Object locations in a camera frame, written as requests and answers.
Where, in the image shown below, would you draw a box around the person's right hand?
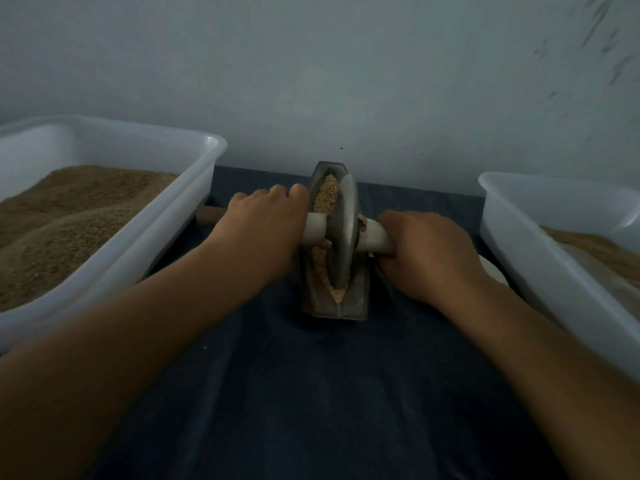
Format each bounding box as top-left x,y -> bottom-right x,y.
376,209 -> 491,316

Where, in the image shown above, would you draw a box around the person's left hand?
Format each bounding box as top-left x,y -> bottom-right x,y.
201,183 -> 312,292

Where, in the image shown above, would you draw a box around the metal grinding wheel with handle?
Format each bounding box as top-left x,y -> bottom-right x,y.
196,173 -> 396,292

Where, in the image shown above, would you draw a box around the boat-shaped metal grinding trough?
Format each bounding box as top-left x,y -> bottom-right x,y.
301,161 -> 372,322

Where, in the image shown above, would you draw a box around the large brown grain heap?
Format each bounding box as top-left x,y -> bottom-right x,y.
0,165 -> 180,314
540,225 -> 640,288

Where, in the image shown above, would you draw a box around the person's left forearm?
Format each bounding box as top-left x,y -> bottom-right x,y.
0,249 -> 269,480

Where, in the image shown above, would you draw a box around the person's right forearm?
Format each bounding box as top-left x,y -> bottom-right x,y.
440,287 -> 640,480

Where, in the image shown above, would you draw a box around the white round plate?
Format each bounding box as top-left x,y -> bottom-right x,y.
478,255 -> 510,288

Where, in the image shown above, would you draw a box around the white plastic tub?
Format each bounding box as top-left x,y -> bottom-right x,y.
0,115 -> 228,354
478,171 -> 640,381

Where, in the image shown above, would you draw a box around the dark blue table cloth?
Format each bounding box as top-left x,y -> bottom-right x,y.
80,165 -> 601,480

